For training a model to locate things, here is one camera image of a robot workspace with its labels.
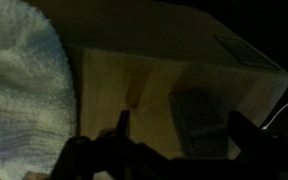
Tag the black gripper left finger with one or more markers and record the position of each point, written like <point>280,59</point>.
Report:
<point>112,152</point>

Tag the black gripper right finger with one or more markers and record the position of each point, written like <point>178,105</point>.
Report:
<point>266,153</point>

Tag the black block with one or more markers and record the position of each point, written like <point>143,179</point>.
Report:
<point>200,129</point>

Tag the white towel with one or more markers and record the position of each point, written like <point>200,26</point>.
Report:
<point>37,103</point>

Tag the cardboard box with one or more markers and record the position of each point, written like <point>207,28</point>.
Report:
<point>133,54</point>

